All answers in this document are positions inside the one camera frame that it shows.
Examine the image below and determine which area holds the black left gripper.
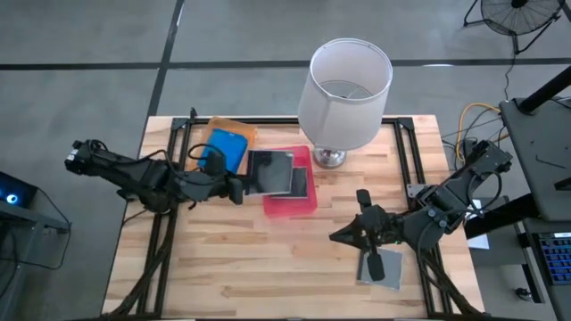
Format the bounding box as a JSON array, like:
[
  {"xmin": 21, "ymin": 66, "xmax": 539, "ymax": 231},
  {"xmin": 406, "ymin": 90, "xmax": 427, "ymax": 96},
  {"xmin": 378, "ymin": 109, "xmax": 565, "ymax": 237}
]
[{"xmin": 180, "ymin": 171, "xmax": 247, "ymax": 206}]

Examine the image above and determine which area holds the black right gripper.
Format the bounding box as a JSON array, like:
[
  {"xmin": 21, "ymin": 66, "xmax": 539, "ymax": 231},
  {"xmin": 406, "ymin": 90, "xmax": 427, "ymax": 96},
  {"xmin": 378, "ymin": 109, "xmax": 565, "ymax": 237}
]
[{"xmin": 328, "ymin": 189, "xmax": 405, "ymax": 283}]

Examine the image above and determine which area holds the glossy black jewel case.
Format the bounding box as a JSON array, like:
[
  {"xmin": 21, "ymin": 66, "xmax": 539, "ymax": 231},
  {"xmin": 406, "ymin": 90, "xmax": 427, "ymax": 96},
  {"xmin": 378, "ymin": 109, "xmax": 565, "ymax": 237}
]
[{"xmin": 244, "ymin": 149, "xmax": 295, "ymax": 197}]

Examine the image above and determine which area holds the grey jewel case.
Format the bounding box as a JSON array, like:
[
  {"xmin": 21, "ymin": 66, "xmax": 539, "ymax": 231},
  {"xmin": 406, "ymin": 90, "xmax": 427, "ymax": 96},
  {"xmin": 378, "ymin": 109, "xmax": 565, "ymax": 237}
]
[{"xmin": 356, "ymin": 247, "xmax": 405, "ymax": 292}]

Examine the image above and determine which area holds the blue plastic disc case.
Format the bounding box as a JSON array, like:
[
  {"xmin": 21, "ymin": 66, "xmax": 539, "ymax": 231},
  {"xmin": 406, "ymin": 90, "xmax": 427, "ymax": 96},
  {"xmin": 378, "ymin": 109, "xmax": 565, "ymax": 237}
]
[{"xmin": 196, "ymin": 128, "xmax": 249, "ymax": 175}]

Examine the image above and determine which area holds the pink translucent plastic bin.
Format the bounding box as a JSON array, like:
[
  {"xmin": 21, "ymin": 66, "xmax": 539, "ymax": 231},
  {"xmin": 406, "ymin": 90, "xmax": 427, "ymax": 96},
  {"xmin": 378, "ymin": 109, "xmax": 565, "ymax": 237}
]
[{"xmin": 261, "ymin": 144, "xmax": 319, "ymax": 218}]

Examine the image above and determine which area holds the matte black jewel case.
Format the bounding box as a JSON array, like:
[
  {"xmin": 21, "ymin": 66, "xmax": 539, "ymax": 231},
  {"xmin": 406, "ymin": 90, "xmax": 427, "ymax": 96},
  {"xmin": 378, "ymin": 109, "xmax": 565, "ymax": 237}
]
[{"xmin": 271, "ymin": 166, "xmax": 310, "ymax": 200}]

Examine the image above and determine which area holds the orange translucent plastic bin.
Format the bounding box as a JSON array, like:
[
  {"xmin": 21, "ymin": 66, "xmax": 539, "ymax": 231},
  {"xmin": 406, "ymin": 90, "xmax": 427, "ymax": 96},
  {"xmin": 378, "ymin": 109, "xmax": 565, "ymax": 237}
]
[{"xmin": 186, "ymin": 116, "xmax": 259, "ymax": 175}]

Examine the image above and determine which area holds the white paper sheet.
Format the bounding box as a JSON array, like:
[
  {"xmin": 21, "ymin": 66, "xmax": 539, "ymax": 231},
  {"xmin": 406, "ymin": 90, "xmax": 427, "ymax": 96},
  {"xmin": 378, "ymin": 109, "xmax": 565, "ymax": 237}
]
[{"xmin": 463, "ymin": 200, "xmax": 491, "ymax": 251}]

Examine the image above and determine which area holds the white shade table lamp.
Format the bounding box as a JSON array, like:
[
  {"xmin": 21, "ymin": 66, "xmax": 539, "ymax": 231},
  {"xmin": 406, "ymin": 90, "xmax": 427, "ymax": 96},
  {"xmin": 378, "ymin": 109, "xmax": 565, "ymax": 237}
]
[{"xmin": 297, "ymin": 37, "xmax": 394, "ymax": 170}]

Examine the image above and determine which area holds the black side desk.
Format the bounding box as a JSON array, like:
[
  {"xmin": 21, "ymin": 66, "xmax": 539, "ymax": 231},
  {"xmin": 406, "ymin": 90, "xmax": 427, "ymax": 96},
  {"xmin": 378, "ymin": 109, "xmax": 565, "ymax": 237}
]
[{"xmin": 463, "ymin": 193, "xmax": 571, "ymax": 321}]

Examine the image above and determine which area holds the black power strip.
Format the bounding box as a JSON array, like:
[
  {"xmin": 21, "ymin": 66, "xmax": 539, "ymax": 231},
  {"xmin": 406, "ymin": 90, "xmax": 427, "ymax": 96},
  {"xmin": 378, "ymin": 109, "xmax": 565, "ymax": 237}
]
[{"xmin": 461, "ymin": 136, "xmax": 481, "ymax": 157}]

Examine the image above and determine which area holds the backlit computer keyboard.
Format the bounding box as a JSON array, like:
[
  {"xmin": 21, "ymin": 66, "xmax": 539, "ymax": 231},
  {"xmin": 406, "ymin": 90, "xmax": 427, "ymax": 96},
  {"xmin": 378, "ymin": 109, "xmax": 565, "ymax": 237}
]
[{"xmin": 537, "ymin": 231, "xmax": 571, "ymax": 286}]

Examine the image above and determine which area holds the grey metal cart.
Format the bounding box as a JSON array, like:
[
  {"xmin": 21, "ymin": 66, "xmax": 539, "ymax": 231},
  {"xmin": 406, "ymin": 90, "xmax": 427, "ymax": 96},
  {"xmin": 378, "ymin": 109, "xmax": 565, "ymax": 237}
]
[{"xmin": 499, "ymin": 97, "xmax": 571, "ymax": 222}]

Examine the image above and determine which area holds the grey metal shelf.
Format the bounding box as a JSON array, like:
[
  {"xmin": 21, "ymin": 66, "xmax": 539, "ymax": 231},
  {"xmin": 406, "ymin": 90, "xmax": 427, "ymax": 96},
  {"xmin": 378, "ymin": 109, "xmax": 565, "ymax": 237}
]
[{"xmin": 0, "ymin": 200, "xmax": 72, "ymax": 321}]

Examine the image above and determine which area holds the black device blue light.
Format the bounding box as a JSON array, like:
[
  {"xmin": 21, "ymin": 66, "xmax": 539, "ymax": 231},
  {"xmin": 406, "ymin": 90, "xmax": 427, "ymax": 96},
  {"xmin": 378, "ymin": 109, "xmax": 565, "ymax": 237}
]
[{"xmin": 0, "ymin": 171, "xmax": 39, "ymax": 210}]

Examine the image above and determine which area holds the black stand pole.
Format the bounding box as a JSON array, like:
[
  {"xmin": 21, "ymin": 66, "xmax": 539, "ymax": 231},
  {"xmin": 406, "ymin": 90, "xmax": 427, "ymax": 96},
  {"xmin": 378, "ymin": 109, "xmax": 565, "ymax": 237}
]
[{"xmin": 519, "ymin": 66, "xmax": 571, "ymax": 115}]

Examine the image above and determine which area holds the black floor fan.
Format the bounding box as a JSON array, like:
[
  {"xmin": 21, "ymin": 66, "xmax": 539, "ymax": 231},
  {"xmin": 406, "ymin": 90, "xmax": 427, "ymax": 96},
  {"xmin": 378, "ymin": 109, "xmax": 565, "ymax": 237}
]
[{"xmin": 462, "ymin": 0, "xmax": 567, "ymax": 55}]

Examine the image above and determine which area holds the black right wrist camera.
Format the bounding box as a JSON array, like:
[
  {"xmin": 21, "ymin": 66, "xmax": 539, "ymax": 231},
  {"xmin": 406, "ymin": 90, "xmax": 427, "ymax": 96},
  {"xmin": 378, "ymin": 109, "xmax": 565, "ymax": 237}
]
[{"xmin": 366, "ymin": 207, "xmax": 393, "ymax": 231}]

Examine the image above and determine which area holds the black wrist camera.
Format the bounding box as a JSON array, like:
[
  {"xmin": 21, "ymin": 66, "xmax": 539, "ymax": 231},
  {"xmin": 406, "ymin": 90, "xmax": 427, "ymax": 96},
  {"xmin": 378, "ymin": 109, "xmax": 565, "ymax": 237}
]
[
  {"xmin": 203, "ymin": 151, "xmax": 228, "ymax": 176},
  {"xmin": 366, "ymin": 207, "xmax": 393, "ymax": 231}
]

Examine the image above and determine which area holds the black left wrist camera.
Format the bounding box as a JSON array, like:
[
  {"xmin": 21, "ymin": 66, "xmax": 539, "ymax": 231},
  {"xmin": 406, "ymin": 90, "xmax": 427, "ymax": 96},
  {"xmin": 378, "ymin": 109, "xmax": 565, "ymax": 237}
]
[{"xmin": 203, "ymin": 151, "xmax": 228, "ymax": 176}]

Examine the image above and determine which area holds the black aluminium table frame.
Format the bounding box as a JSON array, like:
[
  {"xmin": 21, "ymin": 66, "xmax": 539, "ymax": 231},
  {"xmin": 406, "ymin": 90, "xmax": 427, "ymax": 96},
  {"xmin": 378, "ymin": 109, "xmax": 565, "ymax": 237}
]
[{"xmin": 104, "ymin": 106, "xmax": 485, "ymax": 320}]

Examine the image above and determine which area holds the yellow cable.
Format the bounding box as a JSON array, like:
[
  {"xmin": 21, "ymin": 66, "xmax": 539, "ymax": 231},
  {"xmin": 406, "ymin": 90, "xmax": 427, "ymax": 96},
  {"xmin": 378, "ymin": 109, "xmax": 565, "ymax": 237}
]
[{"xmin": 455, "ymin": 102, "xmax": 503, "ymax": 161}]

